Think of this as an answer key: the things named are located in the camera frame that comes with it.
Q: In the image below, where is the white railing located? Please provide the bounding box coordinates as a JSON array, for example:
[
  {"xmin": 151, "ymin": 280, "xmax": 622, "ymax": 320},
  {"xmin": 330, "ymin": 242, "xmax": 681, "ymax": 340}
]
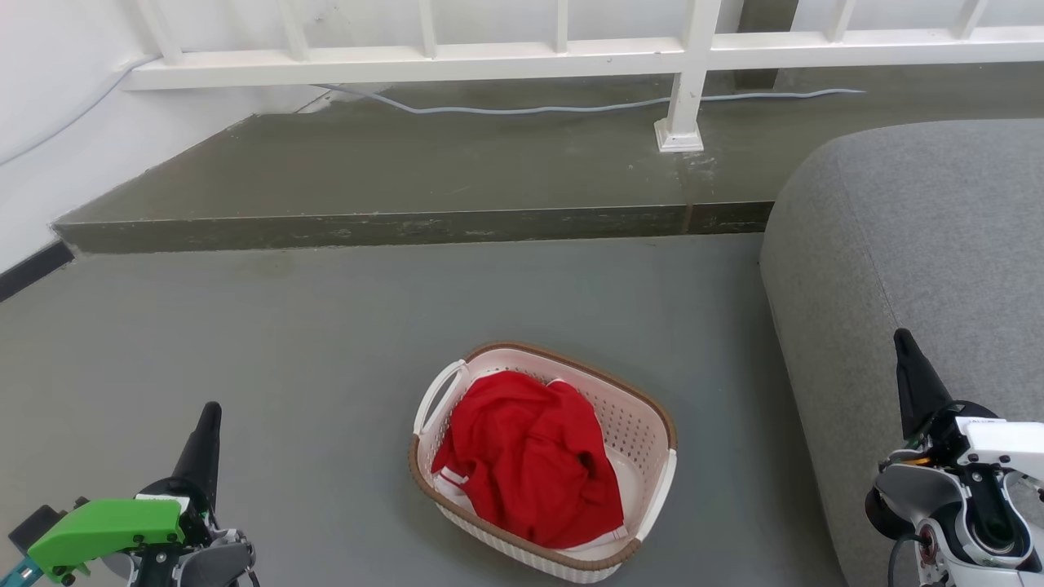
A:
[{"xmin": 122, "ymin": 0, "xmax": 1044, "ymax": 153}]

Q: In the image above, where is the white brown-rimmed laundry basket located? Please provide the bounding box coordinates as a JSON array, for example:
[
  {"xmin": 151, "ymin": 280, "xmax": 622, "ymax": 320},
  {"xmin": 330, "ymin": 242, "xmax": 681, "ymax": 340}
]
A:
[{"xmin": 408, "ymin": 341, "xmax": 678, "ymax": 584}]

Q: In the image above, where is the grey fabric sofa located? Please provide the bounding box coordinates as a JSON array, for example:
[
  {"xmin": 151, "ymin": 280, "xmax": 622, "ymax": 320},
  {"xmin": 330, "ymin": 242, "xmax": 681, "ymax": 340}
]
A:
[{"xmin": 760, "ymin": 120, "xmax": 1044, "ymax": 587}]

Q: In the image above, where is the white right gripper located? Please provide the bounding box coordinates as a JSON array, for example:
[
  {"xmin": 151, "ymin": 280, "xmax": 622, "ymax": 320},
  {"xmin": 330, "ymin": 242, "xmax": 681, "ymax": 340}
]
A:
[{"xmin": 894, "ymin": 329, "xmax": 1044, "ymax": 490}]

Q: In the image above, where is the black wall skirting strip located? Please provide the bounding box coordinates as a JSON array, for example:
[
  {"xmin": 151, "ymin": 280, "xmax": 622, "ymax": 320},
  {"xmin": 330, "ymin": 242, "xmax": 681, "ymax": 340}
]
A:
[{"xmin": 0, "ymin": 241, "xmax": 74, "ymax": 302}]

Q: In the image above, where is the red garment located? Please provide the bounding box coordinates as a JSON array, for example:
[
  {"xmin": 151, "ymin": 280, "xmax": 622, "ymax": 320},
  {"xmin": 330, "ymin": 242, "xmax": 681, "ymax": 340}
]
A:
[{"xmin": 431, "ymin": 371, "xmax": 625, "ymax": 549}]

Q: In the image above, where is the grey floor cable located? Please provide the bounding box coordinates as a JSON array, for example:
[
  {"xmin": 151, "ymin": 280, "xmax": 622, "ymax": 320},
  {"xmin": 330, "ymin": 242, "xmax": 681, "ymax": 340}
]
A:
[{"xmin": 0, "ymin": 54, "xmax": 865, "ymax": 168}]

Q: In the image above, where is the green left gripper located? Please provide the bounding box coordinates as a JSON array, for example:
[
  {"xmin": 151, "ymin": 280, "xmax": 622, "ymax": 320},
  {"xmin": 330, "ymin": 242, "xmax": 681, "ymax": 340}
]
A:
[{"xmin": 8, "ymin": 401, "xmax": 223, "ymax": 587}]

